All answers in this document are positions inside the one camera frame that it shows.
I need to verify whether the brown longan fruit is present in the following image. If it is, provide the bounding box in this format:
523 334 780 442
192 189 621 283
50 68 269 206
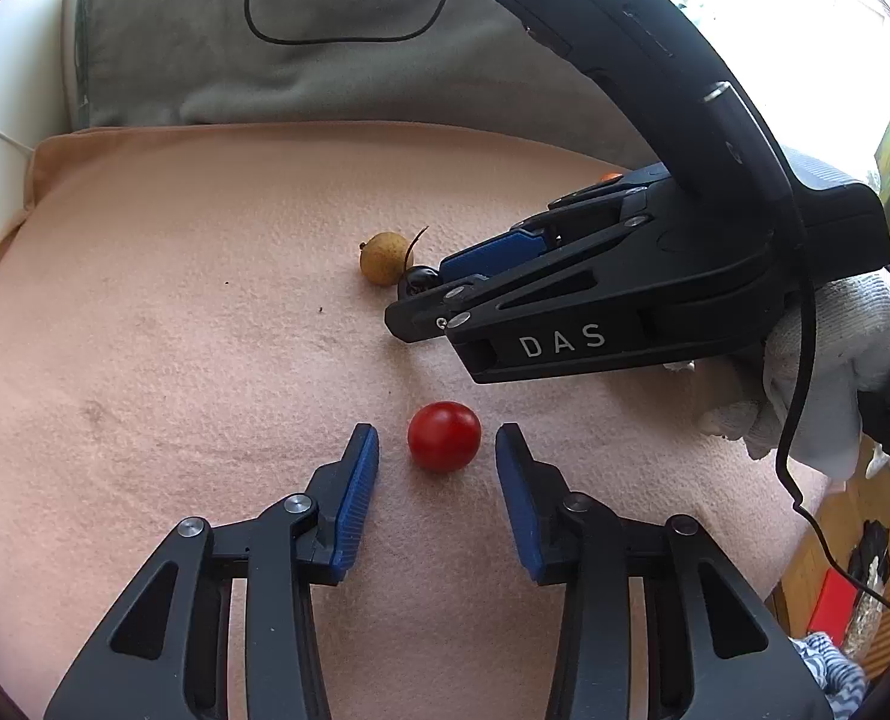
358 227 427 288

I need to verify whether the red cherry tomato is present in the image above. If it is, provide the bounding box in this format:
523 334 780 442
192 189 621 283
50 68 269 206
407 401 482 475

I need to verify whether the right white gloved hand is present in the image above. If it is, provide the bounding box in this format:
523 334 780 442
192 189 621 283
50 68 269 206
661 266 890 483

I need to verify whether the striped blue white cloth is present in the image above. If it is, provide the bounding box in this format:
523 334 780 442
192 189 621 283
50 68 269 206
792 632 870 720

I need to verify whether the grey cushion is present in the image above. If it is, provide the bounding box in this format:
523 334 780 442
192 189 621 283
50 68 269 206
70 0 655 167

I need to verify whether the peach fleece blanket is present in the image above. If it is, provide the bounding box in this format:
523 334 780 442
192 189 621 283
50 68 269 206
0 124 804 718

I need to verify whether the black camera box right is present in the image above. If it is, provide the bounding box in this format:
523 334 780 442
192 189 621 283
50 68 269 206
495 0 804 244

